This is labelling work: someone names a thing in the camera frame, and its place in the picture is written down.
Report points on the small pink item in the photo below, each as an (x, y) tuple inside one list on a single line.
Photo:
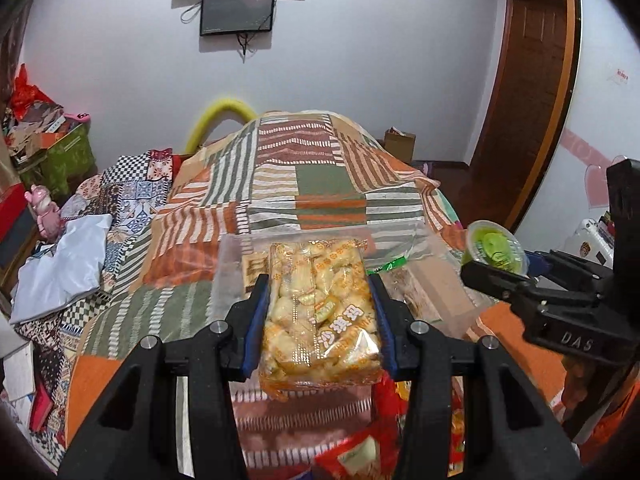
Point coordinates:
[(79, 116)]

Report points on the yellow biscuit packet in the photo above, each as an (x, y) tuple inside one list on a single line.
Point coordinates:
[(320, 310)]

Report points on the clear plastic container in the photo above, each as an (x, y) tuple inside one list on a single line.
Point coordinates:
[(440, 290)]

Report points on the green storage box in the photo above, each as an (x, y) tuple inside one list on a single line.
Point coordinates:
[(70, 155)]

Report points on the red plastic bag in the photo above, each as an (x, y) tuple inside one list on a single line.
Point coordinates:
[(27, 92)]

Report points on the pink heart sticker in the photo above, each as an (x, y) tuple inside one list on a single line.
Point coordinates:
[(597, 185)]

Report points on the checkered patchwork quilt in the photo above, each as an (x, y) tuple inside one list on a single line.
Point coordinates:
[(135, 195)]

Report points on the yellow foam tube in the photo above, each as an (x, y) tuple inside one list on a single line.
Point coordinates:
[(220, 110)]

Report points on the pile of paper clutter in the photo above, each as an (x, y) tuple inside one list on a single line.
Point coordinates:
[(30, 130)]

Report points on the small black monitor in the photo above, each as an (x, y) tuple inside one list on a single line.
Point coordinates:
[(237, 10)]

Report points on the red snack packet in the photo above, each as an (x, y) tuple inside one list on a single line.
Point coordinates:
[(350, 455)]

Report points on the cardboard box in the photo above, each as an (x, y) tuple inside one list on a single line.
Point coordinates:
[(400, 145)]

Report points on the pink rabbit figure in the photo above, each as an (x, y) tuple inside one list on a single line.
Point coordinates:
[(46, 210)]

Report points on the red book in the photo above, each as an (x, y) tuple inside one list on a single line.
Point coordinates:
[(41, 410)]

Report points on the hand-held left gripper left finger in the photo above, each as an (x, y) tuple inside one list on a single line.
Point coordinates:
[(252, 327)]

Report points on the grey box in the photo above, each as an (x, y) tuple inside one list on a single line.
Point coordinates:
[(15, 245)]

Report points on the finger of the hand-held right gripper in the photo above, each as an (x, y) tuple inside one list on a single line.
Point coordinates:
[(536, 265), (492, 280)]

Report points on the striped patchwork blanket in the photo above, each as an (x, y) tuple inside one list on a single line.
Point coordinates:
[(310, 185)]

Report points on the green jelly cup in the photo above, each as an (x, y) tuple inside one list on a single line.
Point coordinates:
[(495, 247)]

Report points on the white plastic bag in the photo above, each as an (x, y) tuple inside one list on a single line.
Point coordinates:
[(65, 270)]

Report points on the white notebook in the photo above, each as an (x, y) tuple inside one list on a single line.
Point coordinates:
[(15, 365)]

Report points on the red box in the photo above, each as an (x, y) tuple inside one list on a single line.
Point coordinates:
[(9, 210)]

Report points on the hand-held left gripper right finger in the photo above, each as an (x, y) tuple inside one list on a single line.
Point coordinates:
[(381, 327)]

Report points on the wooden door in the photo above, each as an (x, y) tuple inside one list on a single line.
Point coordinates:
[(530, 85)]

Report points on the white wardrobe sliding door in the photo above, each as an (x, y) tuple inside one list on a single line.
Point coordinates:
[(600, 110)]

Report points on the red label sticker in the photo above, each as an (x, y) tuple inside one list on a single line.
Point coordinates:
[(622, 75)]

